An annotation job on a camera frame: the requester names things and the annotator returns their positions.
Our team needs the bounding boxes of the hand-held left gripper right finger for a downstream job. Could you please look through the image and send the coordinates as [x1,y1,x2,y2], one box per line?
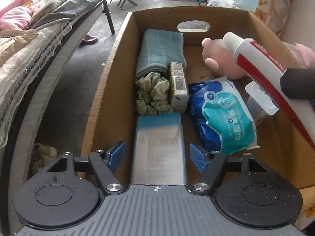
[189,143,269,194]

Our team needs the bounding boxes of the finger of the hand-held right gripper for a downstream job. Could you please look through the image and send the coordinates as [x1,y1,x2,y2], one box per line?
[280,67,315,100]

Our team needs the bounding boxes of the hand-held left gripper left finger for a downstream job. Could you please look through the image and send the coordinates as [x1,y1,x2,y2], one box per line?
[47,141,126,194]

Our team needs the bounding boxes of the blue and white tissue box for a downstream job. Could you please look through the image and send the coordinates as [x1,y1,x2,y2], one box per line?
[132,112,187,186]

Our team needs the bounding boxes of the blue wet wipes pack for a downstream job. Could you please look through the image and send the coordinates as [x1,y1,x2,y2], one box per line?
[188,76,260,155]

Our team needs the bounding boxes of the white yogurt cup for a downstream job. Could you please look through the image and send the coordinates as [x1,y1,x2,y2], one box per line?
[245,81,280,126]

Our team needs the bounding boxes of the white and red toothpaste tube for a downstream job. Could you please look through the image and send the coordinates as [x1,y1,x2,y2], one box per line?
[223,31,315,150]

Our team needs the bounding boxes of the brown cardboard box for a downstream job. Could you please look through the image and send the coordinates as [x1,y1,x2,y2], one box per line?
[81,6,315,190]

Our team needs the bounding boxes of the green floral scrunchie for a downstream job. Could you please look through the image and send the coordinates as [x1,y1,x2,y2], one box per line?
[135,71,175,115]

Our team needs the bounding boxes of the gold tissue pack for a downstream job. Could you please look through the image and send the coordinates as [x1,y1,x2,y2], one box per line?
[168,62,190,113]

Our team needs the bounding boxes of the beige sneakers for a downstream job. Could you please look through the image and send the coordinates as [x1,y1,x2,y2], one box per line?
[31,143,58,177]

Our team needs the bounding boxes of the pink plush toy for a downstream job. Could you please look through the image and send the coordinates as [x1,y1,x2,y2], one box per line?
[201,38,245,79]

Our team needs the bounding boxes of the teal checked towel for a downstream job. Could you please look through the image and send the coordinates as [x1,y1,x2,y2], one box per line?
[136,29,187,79]

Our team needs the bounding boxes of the brown slipper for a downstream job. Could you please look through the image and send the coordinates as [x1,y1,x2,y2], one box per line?
[82,35,98,45]

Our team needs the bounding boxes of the beige quilt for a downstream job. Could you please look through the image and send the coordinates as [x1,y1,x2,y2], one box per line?
[0,28,46,79]

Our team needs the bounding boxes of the grey quilt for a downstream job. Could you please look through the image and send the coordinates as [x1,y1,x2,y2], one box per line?
[32,0,114,29]

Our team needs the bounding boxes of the pink pillow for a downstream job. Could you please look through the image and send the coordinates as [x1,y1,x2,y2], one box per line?
[0,0,38,31]

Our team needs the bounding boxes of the metal frame bed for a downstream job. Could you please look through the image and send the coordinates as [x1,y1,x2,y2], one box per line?
[0,0,116,236]

